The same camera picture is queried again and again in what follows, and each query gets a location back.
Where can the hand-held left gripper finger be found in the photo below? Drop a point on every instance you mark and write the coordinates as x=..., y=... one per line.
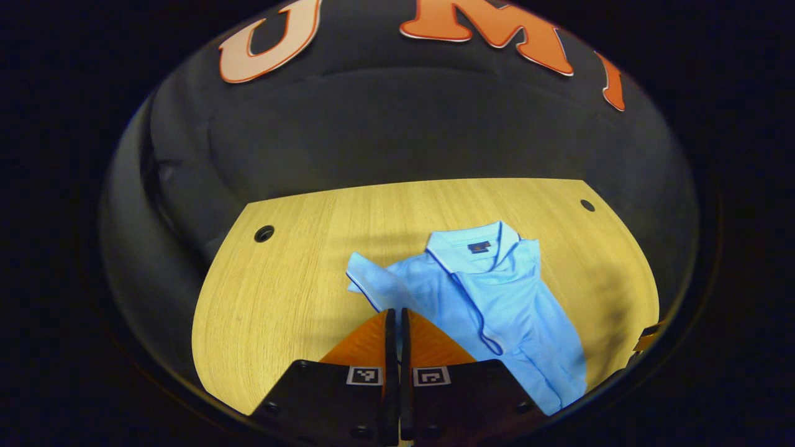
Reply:
x=405, y=354
x=390, y=354

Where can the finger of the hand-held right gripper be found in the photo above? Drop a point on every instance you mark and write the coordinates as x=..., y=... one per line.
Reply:
x=646, y=343

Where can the light blue T-shirt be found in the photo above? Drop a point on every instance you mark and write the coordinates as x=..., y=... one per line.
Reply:
x=509, y=310

